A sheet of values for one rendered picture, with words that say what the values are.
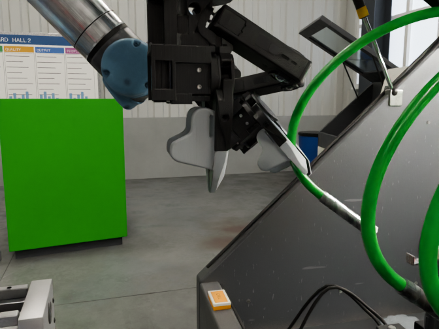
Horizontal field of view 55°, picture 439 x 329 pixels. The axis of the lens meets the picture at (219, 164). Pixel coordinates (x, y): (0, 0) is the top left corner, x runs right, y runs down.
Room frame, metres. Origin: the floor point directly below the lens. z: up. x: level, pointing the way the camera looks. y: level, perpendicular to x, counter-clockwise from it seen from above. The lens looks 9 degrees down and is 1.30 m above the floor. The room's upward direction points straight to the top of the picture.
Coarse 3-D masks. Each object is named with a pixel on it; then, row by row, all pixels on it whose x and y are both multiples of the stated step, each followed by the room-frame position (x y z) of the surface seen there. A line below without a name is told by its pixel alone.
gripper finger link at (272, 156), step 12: (264, 132) 0.62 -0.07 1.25; (264, 144) 0.62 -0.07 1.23; (276, 144) 0.61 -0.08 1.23; (288, 144) 0.60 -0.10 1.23; (264, 156) 0.62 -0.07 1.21; (276, 156) 0.61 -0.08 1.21; (288, 156) 0.60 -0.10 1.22; (300, 156) 0.60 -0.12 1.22; (264, 168) 0.61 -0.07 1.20; (300, 168) 0.60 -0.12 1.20
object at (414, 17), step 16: (400, 16) 0.60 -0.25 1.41; (416, 16) 0.59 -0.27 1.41; (432, 16) 0.59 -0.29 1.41; (368, 32) 0.60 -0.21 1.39; (384, 32) 0.60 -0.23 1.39; (352, 48) 0.60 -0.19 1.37; (336, 64) 0.61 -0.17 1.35; (320, 80) 0.61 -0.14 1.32; (304, 96) 0.62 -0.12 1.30; (288, 128) 0.62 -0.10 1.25; (304, 176) 0.62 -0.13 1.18; (320, 192) 0.61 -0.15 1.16
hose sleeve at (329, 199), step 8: (320, 200) 0.61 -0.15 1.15; (328, 200) 0.61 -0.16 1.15; (336, 200) 0.61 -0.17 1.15; (336, 208) 0.60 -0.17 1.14; (344, 208) 0.60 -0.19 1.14; (344, 216) 0.60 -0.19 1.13; (352, 216) 0.60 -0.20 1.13; (360, 216) 0.61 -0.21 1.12; (352, 224) 0.60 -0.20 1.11; (360, 224) 0.60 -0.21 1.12
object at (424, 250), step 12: (432, 204) 0.33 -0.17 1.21; (432, 216) 0.32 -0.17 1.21; (432, 228) 0.32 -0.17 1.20; (420, 240) 0.33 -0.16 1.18; (432, 240) 0.32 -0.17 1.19; (420, 252) 0.33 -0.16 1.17; (432, 252) 0.32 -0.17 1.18; (420, 264) 0.33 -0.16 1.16; (432, 264) 0.32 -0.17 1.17; (420, 276) 0.33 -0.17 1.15; (432, 276) 0.32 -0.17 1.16; (432, 288) 0.32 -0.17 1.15; (432, 300) 0.32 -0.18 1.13
